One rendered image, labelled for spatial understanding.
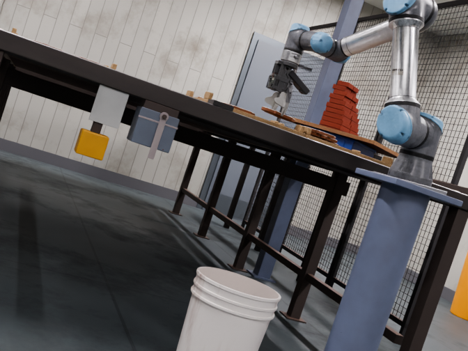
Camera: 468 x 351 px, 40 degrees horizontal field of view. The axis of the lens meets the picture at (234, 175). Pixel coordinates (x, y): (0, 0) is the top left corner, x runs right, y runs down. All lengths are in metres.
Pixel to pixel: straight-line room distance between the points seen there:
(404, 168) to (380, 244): 0.27
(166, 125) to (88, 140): 0.26
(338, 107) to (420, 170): 1.29
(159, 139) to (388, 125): 0.75
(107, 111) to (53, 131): 5.20
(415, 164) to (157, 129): 0.86
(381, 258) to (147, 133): 0.88
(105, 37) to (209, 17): 1.21
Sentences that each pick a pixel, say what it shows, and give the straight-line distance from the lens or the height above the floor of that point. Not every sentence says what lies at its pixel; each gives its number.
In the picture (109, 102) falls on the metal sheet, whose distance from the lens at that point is 2.18.
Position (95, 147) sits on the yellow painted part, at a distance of 2.15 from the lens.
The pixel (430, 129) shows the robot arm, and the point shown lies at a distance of 2.25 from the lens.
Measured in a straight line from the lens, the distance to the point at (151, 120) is 2.17.
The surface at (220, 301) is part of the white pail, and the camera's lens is 2.11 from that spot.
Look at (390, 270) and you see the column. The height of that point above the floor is 0.58.
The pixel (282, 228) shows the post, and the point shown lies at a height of 0.38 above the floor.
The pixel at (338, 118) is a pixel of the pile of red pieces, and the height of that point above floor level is 1.12.
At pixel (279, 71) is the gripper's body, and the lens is 2.55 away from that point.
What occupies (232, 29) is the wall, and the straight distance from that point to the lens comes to 7.72.
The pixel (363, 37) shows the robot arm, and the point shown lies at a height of 1.34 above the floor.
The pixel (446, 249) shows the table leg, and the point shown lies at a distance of 2.77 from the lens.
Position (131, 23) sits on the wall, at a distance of 7.46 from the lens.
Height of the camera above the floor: 0.79
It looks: 2 degrees down
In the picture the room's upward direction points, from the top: 19 degrees clockwise
